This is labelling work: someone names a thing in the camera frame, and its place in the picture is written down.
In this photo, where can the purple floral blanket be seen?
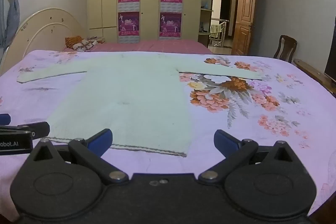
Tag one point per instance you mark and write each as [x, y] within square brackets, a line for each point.
[262, 121]

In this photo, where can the orange patterned cloth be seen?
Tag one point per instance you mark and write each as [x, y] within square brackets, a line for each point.
[72, 41]

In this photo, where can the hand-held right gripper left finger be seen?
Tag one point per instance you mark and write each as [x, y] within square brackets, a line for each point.
[101, 140]

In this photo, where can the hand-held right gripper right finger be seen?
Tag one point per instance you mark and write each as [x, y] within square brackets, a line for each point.
[225, 140]

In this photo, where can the pale green towel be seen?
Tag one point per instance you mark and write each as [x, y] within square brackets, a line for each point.
[214, 29]

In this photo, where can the wooden television stand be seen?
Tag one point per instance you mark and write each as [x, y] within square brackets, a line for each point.
[312, 73]

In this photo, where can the cream curved headboard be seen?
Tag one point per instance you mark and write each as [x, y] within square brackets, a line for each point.
[44, 29]

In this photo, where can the open shelf unit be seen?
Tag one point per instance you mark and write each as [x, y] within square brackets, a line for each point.
[206, 12]

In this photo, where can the brown wooden door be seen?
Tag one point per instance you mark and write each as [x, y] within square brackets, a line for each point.
[244, 19]

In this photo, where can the light green knit sweater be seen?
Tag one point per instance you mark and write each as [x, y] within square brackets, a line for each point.
[136, 98]

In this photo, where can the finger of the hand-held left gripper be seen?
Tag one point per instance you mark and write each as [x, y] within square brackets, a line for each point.
[4, 119]
[39, 129]

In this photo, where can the black television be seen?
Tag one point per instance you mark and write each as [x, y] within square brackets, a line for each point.
[331, 56]

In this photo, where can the dark wooden chair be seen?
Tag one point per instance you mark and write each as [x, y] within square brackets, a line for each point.
[287, 48]

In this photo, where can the pink bed sheet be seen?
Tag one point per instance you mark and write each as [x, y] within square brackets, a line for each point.
[157, 46]

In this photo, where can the blue-grey curtain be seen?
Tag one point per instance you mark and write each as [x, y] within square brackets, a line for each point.
[11, 11]

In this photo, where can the metal stair railing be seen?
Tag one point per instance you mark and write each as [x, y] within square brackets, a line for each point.
[223, 29]

